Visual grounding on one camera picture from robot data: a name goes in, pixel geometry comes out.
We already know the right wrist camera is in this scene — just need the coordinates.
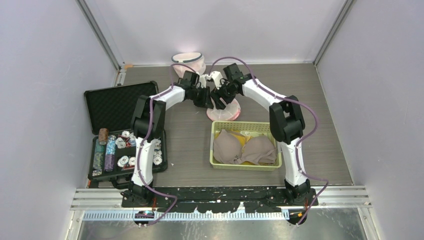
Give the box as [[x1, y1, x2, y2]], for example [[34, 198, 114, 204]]
[[206, 71, 223, 90]]

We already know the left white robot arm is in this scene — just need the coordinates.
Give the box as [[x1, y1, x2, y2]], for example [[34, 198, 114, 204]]
[[126, 71, 213, 207]]

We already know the brown poker chip stack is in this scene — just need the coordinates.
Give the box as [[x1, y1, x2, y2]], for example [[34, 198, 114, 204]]
[[98, 128, 109, 146]]

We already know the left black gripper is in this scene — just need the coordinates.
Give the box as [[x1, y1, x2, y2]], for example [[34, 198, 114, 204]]
[[190, 85, 214, 110]]

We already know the purple poker chip stack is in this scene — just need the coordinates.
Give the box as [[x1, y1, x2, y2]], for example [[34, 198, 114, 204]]
[[104, 135, 117, 172]]

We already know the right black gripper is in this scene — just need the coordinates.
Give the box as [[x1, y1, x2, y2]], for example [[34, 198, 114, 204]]
[[210, 77, 238, 110]]

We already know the taupe bra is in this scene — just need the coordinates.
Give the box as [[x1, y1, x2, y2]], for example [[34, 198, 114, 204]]
[[212, 129, 278, 166]]

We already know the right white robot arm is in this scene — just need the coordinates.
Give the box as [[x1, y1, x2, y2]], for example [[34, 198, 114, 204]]
[[205, 63, 311, 205]]

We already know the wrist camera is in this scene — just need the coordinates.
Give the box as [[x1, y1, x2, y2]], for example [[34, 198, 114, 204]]
[[206, 71, 223, 90], [197, 74, 213, 89]]

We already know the black poker chip case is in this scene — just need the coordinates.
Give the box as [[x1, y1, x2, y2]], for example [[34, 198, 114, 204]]
[[84, 81, 159, 190]]

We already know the white grey-zipper laundry bag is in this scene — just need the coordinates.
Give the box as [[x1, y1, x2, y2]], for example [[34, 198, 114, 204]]
[[171, 52, 206, 75]]

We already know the yellow bra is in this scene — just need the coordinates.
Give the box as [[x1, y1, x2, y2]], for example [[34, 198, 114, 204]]
[[213, 129, 276, 167]]

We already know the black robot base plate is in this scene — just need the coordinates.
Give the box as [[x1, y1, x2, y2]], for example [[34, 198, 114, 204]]
[[120, 186, 318, 213]]

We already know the teal poker chip stack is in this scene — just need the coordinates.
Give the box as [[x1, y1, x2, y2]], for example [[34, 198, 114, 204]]
[[92, 139, 106, 170]]

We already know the white pink-zipper laundry bag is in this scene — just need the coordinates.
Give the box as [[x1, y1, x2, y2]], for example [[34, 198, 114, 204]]
[[206, 98, 241, 121]]

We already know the green plastic basket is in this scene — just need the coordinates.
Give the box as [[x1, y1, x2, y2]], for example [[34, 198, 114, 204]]
[[209, 121, 283, 171]]

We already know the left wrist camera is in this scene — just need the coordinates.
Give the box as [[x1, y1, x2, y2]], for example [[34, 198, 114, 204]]
[[197, 74, 213, 89]]

